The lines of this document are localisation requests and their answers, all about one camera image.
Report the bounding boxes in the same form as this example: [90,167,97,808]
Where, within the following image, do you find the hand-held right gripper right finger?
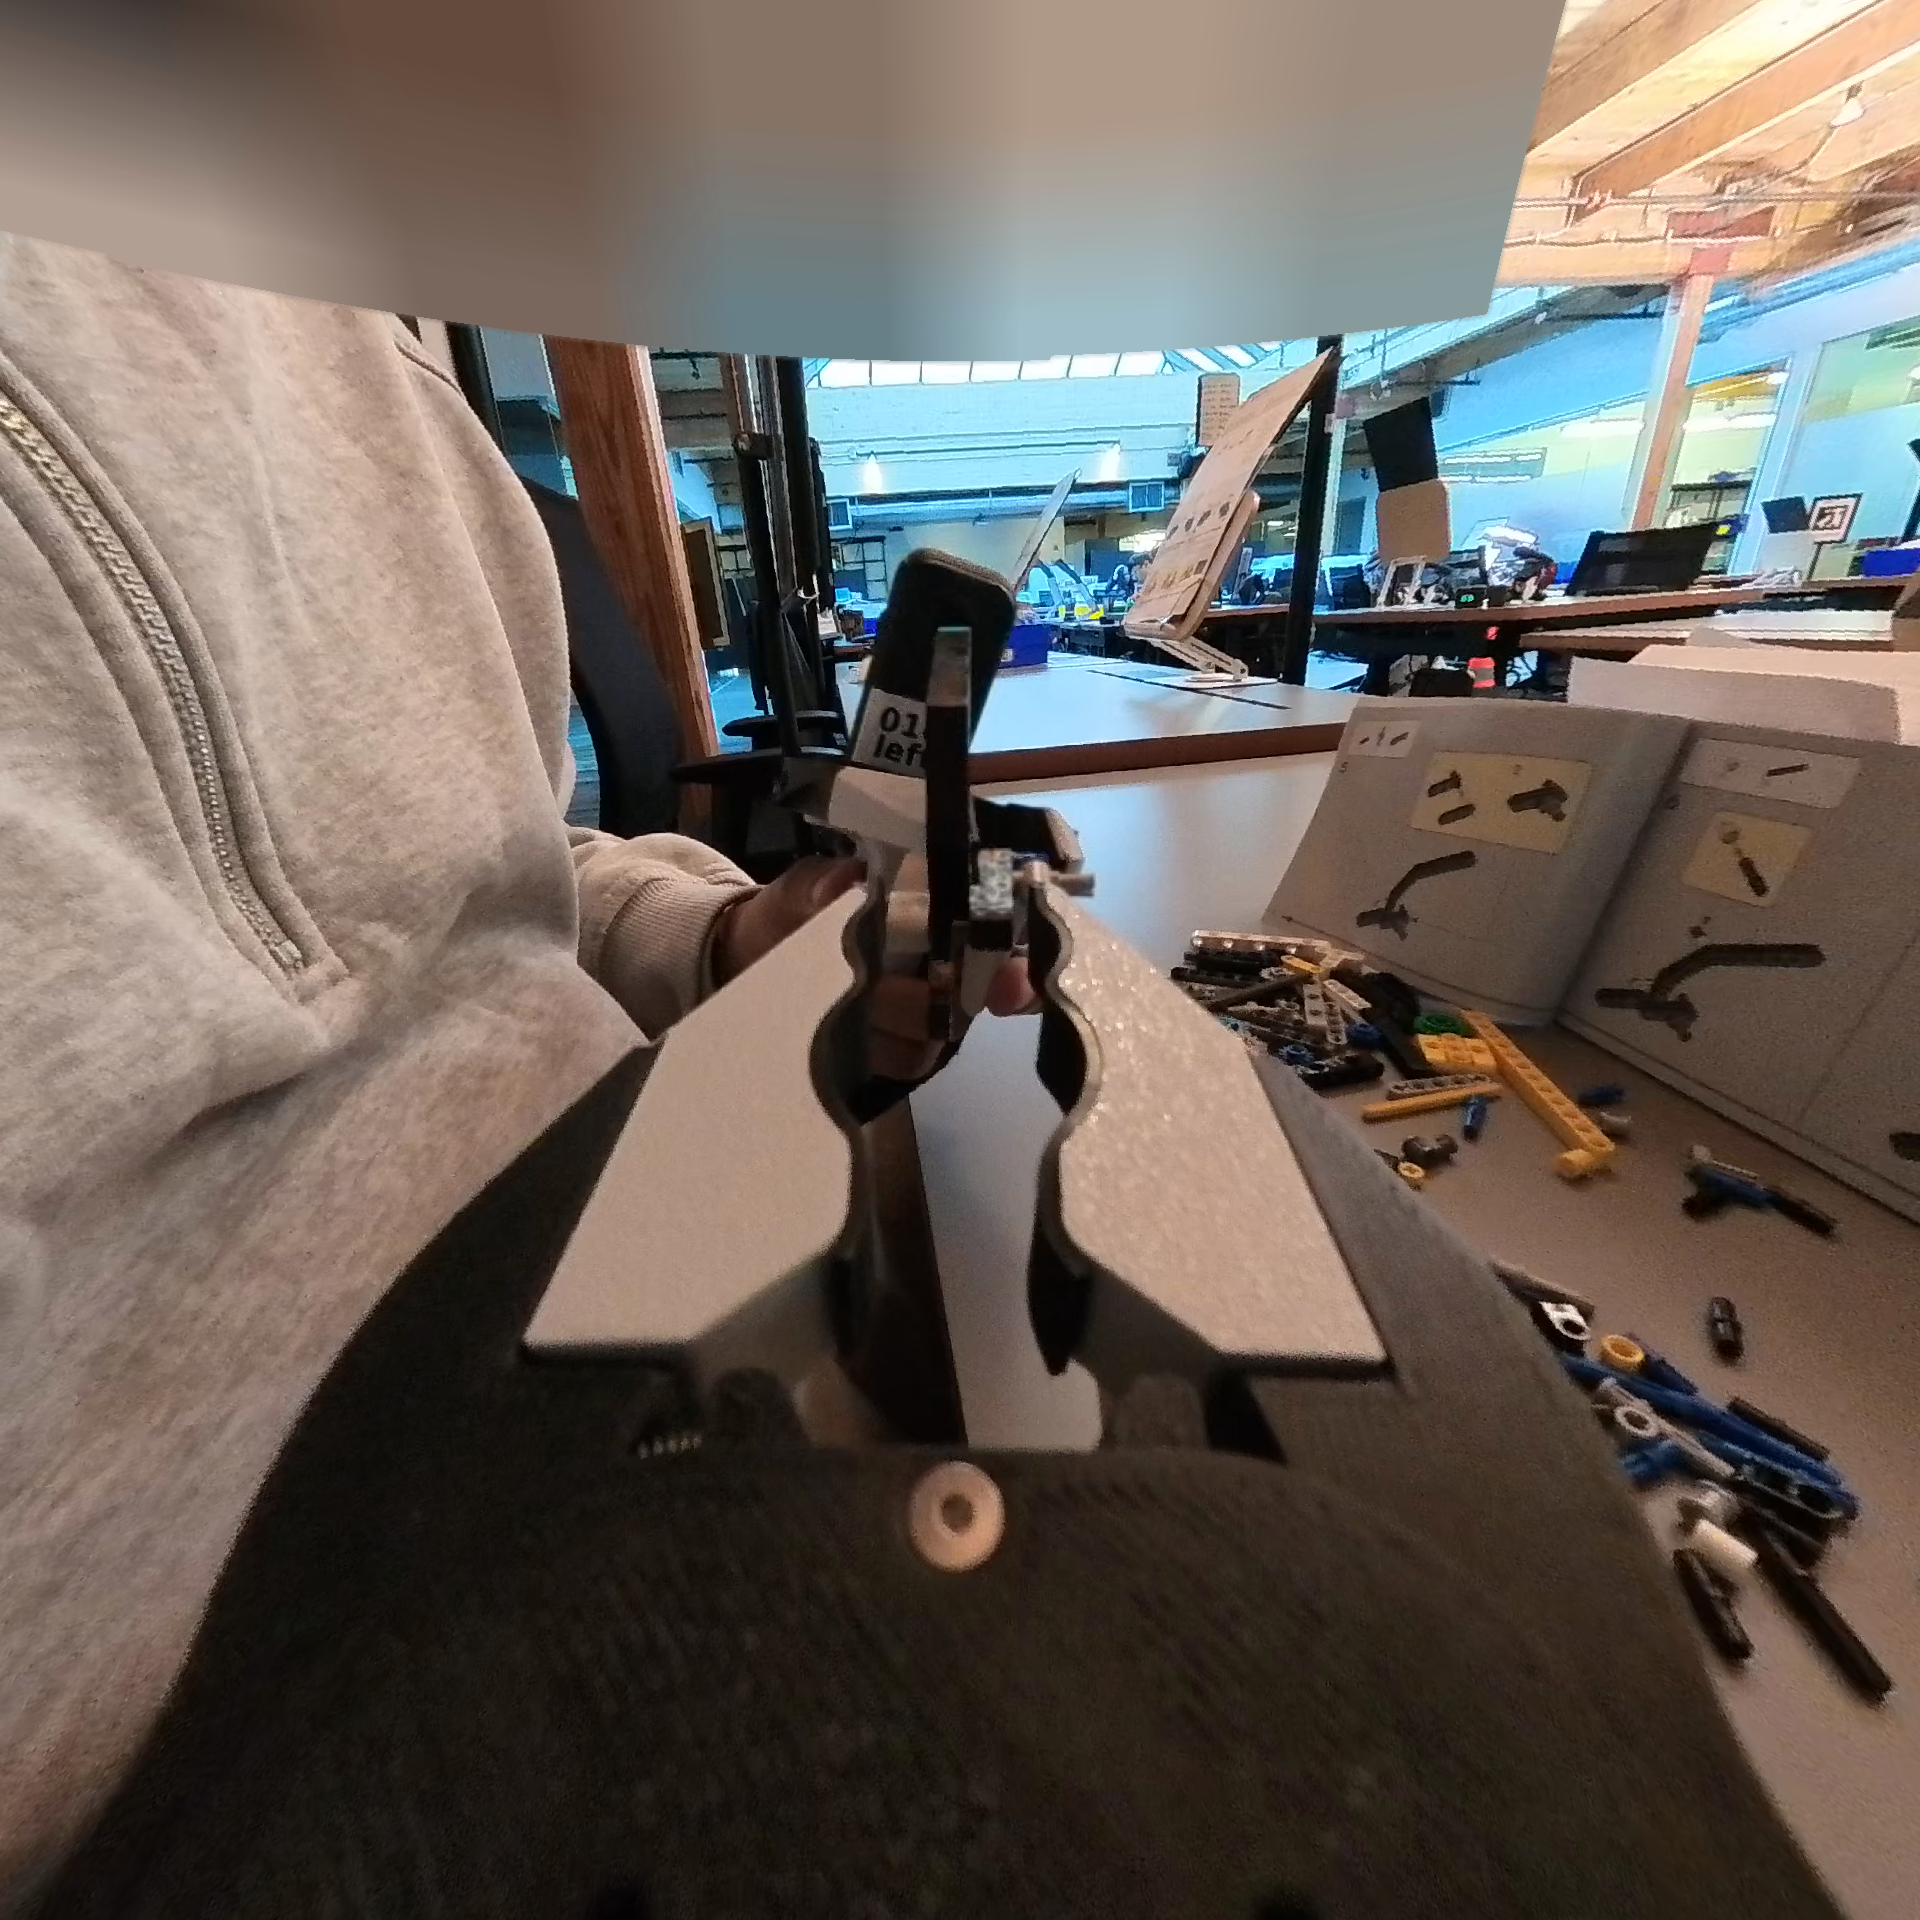
[1027,886,1389,1376]

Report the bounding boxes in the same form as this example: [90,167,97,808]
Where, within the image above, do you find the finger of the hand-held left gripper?
[827,764,938,867]
[972,798,1091,903]

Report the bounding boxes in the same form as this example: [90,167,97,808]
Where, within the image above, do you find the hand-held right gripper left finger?
[521,881,881,1418]

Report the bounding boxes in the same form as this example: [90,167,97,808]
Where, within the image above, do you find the grey lego connector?
[967,845,1098,965]

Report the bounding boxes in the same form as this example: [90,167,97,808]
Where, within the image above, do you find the person's left forearm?
[568,825,761,1041]

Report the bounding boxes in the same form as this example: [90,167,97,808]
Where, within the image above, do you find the heap of mixed lego beams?
[1171,927,1502,1100]

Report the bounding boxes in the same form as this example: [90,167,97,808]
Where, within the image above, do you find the long yellow lego beam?
[1461,1011,1622,1183]

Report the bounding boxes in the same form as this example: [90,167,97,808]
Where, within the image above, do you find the lego instruction booklet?
[1260,702,1920,1203]

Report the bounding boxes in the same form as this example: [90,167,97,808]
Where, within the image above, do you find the blue and black lego assembly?
[1680,1144,1842,1239]

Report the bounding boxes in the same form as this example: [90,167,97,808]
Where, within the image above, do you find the pile of small lego pieces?
[1501,1261,1896,1706]

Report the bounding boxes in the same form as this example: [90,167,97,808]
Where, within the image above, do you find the person's left hand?
[720,860,1040,1084]

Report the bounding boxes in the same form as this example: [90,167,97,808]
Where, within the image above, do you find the white table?
[833,649,1360,790]

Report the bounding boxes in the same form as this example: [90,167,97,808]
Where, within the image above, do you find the black pole stand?
[716,353,828,753]

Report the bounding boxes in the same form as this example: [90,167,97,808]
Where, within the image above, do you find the dark office chair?
[515,477,844,888]

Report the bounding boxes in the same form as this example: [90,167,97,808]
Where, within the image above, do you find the document board on stand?
[1123,353,1340,678]

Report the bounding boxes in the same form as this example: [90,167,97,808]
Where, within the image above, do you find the black metal pole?
[1287,332,1349,695]

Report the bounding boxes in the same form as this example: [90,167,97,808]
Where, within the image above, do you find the tilted black monitor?
[1357,395,1447,494]

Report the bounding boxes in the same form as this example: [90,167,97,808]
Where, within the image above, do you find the long background desk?
[1202,577,1920,661]

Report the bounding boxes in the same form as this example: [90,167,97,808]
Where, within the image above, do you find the black laptop screen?
[1559,519,1724,597]

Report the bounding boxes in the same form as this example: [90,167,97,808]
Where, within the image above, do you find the person in grey hoodie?
[0,230,669,1860]

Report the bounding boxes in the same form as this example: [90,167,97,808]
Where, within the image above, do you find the white block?
[1566,638,1920,747]

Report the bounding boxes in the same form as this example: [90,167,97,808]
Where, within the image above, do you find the wooden ceiling column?
[1623,270,1715,530]

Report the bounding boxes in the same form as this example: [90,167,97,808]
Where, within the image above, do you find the wooden post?
[544,337,726,757]

